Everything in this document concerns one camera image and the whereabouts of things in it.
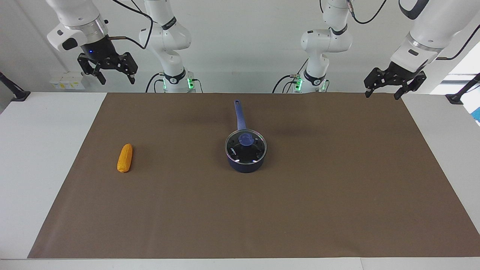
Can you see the glass lid with blue knob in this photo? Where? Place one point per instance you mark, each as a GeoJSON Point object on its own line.
{"type": "Point", "coordinates": [245, 139]}

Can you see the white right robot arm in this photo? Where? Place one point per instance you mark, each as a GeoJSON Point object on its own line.
{"type": "Point", "coordinates": [172, 37]}

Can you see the yellow corn cob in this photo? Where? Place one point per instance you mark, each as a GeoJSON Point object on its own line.
{"type": "Point", "coordinates": [125, 157]}

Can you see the light blue object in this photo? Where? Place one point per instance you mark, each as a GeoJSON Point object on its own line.
{"type": "Point", "coordinates": [477, 114]}

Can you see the black clamp mount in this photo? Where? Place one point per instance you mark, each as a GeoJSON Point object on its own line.
{"type": "Point", "coordinates": [15, 92]}
{"type": "Point", "coordinates": [460, 93]}

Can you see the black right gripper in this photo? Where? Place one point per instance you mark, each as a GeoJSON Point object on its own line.
{"type": "Point", "coordinates": [99, 50]}

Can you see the brown table mat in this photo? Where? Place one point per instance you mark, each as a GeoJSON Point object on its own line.
{"type": "Point", "coordinates": [262, 210]}

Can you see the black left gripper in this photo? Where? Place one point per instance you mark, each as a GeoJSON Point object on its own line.
{"type": "Point", "coordinates": [399, 73]}

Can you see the white wall socket box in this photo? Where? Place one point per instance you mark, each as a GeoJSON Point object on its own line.
{"type": "Point", "coordinates": [67, 81]}

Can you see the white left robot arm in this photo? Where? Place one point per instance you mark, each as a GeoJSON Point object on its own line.
{"type": "Point", "coordinates": [322, 41]}

